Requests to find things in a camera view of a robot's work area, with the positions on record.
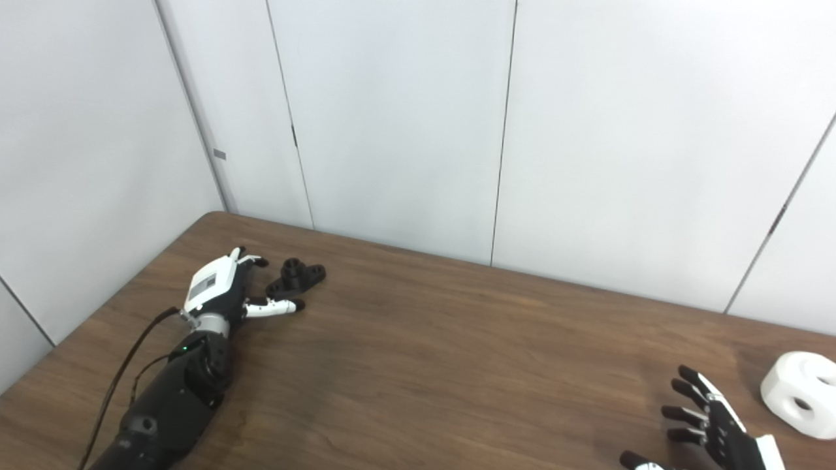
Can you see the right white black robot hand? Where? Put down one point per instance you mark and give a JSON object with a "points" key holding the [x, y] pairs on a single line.
{"points": [[738, 450]]}

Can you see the round white plastic piece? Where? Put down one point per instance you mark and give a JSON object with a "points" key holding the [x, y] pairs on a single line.
{"points": [[793, 385]]}

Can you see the black plastic holder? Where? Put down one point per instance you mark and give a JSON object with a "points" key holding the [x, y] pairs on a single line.
{"points": [[294, 277]]}

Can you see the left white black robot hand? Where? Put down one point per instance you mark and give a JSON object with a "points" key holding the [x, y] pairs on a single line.
{"points": [[212, 287]]}

